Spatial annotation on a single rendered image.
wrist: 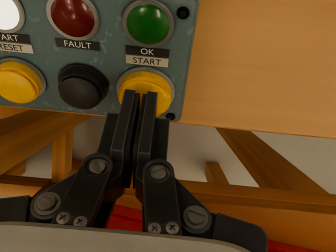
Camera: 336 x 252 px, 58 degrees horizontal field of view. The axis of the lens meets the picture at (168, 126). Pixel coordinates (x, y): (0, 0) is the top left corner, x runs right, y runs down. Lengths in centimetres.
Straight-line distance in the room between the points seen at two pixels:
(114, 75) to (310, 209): 27
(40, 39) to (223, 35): 11
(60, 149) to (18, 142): 33
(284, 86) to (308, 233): 21
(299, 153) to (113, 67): 112
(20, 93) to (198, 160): 101
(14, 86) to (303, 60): 17
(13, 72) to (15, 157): 46
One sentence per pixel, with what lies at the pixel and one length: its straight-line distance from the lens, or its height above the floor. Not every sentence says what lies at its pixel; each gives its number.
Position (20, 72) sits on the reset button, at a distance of 18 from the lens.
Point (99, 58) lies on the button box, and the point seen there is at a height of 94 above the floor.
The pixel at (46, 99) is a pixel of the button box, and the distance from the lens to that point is 20.
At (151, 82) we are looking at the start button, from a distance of 16.
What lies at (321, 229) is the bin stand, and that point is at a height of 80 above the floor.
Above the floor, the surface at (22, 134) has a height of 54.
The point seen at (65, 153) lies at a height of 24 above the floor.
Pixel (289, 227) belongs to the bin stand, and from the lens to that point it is 37.
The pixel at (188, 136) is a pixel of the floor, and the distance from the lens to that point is 113.
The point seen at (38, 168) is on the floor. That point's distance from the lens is 126.
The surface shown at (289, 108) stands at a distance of 22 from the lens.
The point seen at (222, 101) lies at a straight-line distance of 20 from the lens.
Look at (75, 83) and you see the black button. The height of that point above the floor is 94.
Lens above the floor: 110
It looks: 79 degrees down
